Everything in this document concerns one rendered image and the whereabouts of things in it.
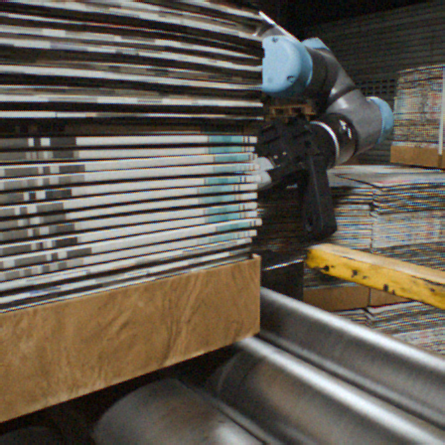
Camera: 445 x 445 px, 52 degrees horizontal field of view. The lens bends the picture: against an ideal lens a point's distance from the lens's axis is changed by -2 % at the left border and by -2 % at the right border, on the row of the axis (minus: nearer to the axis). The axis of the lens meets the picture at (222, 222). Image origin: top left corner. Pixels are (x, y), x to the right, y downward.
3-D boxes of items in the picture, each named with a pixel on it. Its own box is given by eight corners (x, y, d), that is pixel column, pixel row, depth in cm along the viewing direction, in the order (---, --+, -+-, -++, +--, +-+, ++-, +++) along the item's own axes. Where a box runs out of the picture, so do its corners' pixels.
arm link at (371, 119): (347, 110, 79) (375, 150, 78) (304, 128, 74) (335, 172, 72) (375, 80, 73) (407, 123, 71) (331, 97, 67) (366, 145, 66)
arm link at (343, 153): (332, 170, 73) (367, 146, 66) (313, 180, 70) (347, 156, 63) (307, 129, 73) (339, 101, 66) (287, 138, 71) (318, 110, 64)
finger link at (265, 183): (207, 156, 53) (244, 150, 60) (233, 201, 52) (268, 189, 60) (226, 140, 51) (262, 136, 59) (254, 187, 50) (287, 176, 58)
